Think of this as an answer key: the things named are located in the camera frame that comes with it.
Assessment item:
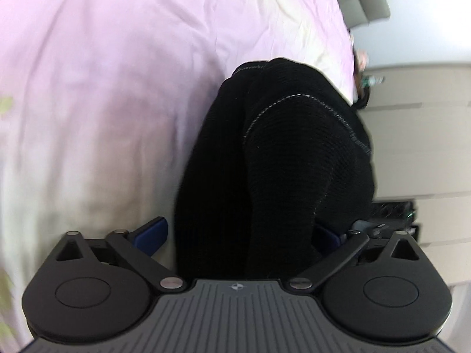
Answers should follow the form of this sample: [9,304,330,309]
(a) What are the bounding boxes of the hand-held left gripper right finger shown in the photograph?
[287,225,429,295]

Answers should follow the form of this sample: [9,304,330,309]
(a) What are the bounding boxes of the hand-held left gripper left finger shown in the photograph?
[55,216,186,295]

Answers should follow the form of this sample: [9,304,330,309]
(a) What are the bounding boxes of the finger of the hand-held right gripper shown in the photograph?
[352,220,386,237]

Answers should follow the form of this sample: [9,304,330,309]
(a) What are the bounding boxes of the black pants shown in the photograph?
[175,58,376,284]

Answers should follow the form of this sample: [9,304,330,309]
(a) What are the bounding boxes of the white drawer chest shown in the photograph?
[353,62,471,289]

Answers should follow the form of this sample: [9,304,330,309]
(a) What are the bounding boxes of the pink blanket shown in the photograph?
[0,0,356,353]

